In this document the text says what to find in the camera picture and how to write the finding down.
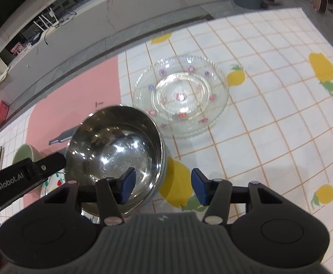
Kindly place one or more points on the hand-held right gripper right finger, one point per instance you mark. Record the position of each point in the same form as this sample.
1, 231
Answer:
199, 187

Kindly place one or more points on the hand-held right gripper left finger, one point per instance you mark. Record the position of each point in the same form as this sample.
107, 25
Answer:
127, 184

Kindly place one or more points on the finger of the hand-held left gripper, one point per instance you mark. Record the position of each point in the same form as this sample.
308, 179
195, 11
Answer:
51, 165

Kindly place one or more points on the white fruit-painted plate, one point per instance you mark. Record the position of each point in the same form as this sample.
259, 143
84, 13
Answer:
53, 185

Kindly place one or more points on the stainless steel bowl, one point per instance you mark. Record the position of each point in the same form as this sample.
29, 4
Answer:
112, 142

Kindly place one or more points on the green bowl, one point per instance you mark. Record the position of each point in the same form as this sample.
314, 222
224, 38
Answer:
23, 154

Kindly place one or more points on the pink bottle-print placemat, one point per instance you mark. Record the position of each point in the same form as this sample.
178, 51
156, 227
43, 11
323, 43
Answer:
69, 91

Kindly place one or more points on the small floral glass plate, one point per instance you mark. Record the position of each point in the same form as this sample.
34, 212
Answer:
180, 97

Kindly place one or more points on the large floral glass plate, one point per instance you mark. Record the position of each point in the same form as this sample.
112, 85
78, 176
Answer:
212, 71

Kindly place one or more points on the fruit-print checked tablecloth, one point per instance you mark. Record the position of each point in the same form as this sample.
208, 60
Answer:
269, 62

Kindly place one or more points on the white router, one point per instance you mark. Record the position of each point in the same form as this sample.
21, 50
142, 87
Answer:
45, 22

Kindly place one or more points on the white marble media console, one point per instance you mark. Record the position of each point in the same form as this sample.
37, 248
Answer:
126, 2

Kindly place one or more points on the brown slipper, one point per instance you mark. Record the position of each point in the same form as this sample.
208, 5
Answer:
319, 0

